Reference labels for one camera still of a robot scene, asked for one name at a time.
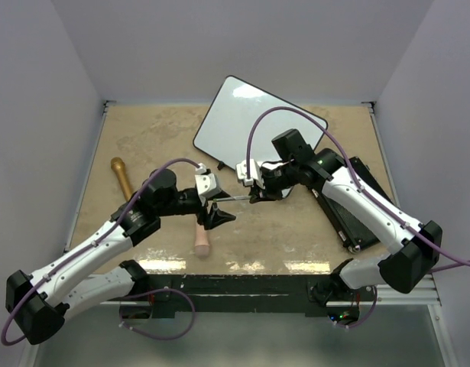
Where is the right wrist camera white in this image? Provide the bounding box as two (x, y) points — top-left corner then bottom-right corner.
(235, 159), (264, 188)

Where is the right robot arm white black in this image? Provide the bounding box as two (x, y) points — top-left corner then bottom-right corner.
(236, 129), (442, 300)

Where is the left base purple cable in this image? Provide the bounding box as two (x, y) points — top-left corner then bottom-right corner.
(118, 287), (197, 338)

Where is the gold toy microphone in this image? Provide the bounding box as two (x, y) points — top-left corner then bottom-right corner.
(110, 157), (134, 200)

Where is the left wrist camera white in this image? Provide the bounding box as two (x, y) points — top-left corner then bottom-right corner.
(194, 163), (222, 204)

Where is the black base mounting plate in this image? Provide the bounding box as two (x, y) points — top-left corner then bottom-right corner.
(118, 273), (377, 320)

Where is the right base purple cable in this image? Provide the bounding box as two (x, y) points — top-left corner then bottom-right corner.
(332, 286), (379, 330)

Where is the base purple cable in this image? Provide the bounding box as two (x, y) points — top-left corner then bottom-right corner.
(118, 287), (197, 338)
(332, 286), (379, 330)

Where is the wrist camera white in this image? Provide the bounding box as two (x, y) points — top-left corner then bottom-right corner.
(235, 159), (264, 188)
(194, 163), (222, 204)

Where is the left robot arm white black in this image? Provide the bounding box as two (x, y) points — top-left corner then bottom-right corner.
(1, 164), (235, 346)

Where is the black keyboard case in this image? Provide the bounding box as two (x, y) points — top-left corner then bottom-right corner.
(310, 154), (396, 253)

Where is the pink toy microphone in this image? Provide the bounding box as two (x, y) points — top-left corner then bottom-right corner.
(194, 224), (211, 258)

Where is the white whiteboard black frame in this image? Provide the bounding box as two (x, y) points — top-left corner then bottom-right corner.
(193, 76), (328, 169)

